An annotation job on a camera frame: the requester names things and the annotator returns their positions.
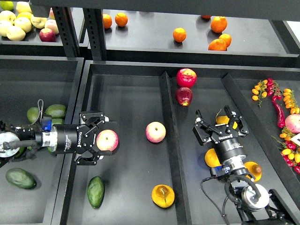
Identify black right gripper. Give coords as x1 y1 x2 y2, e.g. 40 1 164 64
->
193 105 249 165

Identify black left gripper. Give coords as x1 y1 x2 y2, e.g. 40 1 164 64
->
52 111 116 165

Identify dark green avocado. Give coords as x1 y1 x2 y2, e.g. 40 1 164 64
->
87 176 105 209

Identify yellow pear stem up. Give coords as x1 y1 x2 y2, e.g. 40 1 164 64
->
151 184 175 208

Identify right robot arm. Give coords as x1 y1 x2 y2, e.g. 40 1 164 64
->
193 105 297 225

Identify yellow pear top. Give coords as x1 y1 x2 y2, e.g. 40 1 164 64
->
216 109 229 125

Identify yellow pear left low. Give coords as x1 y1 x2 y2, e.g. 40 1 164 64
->
204 148 221 168

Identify yellow pear low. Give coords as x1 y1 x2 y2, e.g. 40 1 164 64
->
244 161 262 182
204 148 221 168

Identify green avocado small middle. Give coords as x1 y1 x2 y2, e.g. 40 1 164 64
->
52 118 65 125

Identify green avocado top right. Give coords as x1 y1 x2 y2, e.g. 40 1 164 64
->
45 104 67 119

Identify yellow pear right low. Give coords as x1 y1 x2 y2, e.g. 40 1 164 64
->
244 161 262 182

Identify green avocado top left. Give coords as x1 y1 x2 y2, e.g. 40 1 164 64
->
27 107 40 123

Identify dark avocado bottom left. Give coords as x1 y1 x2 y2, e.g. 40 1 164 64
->
6 168 37 189

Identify pink apple left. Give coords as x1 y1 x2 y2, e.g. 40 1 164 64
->
96 129 119 151

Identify pink apple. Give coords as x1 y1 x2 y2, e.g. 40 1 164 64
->
145 121 166 143
96 129 119 151

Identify dark red apple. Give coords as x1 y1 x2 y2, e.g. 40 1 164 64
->
175 87 193 106

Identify black tray divider right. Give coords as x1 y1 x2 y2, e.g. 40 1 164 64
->
221 73 300 183

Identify black tray divider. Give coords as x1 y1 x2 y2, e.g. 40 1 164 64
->
221 73 300 183
159 71 192 225

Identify orange cherry tomato vine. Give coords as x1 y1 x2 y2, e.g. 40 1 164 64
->
252 80 268 107

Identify bright red apple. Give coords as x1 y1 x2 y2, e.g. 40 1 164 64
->
176 68 197 88

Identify pink apple centre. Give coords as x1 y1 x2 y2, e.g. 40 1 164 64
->
145 121 166 143

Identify red cherry tomato vine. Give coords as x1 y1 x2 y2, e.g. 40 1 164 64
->
266 78 282 101

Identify red chili pepper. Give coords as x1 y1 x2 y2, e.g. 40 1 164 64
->
272 96 285 128

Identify black centre tray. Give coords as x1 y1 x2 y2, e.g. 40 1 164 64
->
61 61 300 225

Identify black tray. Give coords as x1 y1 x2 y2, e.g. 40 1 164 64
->
61 61 300 225
0 56 83 225

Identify orange front right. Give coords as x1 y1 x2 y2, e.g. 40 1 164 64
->
208 39 227 51

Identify pink apple right edge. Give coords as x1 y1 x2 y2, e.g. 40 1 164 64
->
285 114 300 134

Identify orange tomato cluster right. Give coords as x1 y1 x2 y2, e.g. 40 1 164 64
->
283 89 300 114

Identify mixed cherry tomato cluster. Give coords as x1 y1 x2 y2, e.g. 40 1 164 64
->
272 127 300 175

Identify orange small right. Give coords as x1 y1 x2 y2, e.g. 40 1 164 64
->
219 34 232 47

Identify white label card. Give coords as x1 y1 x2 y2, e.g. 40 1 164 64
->
290 133 300 146

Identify black left tray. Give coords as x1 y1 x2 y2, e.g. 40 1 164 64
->
0 56 83 225

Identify orange centre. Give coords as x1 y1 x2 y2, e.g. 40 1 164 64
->
173 28 187 43

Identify black tray divider left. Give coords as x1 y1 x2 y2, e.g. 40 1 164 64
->
159 71 192 225

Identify orange large right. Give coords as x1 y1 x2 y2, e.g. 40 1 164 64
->
210 16 228 33

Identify black upper left shelf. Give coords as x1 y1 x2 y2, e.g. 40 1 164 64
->
0 35 66 56

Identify red apple upper shelf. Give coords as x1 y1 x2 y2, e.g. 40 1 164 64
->
39 28 56 42

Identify orange left edge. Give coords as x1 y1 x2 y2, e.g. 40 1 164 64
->
103 14 113 29

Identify black perforated post right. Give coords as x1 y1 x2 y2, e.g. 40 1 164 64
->
83 8 107 61

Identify black perforated post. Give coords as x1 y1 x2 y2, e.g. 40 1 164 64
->
83 8 107 61
52 7 80 57

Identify black perforated post left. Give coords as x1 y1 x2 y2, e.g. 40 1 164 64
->
52 7 80 57

